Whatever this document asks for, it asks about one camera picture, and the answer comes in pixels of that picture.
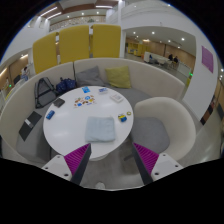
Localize light blue towel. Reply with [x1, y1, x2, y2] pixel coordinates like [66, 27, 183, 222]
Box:
[84, 115, 117, 144]

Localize blue tissue packet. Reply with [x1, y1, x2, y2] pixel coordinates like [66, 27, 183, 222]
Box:
[45, 109, 56, 120]

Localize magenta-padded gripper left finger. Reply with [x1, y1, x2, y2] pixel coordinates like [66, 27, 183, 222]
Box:
[41, 143, 92, 186]

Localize yellow partition panel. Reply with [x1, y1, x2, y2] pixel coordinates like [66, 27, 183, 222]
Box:
[32, 31, 58, 75]
[58, 25, 90, 65]
[92, 23, 122, 59]

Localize grey cushion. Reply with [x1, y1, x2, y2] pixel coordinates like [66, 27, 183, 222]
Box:
[75, 65, 106, 88]

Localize small yellow blue box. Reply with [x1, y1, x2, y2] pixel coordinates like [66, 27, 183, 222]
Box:
[117, 113, 128, 123]

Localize curved beige sofa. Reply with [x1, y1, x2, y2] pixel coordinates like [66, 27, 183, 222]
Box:
[0, 57, 186, 164]

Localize ceiling lights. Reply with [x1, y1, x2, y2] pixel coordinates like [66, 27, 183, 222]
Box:
[39, 3, 116, 20]

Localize dark blue patterned bag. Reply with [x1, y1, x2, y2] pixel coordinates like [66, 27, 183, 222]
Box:
[55, 77, 78, 95]

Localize grey black backpack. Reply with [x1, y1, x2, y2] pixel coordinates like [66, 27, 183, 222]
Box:
[34, 76, 58, 109]

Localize purple wall poster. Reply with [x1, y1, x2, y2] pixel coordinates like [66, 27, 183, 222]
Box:
[201, 45, 214, 74]

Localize white round armchair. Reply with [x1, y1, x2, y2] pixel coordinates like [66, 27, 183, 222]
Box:
[129, 96, 197, 162]

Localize olive green cushion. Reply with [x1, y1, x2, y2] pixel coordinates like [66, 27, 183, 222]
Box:
[104, 65, 132, 89]

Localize colourful sticker sheet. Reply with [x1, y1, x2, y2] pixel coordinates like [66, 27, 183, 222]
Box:
[73, 94, 97, 108]

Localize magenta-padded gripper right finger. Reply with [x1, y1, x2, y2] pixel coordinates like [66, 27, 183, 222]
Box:
[131, 142, 184, 186]

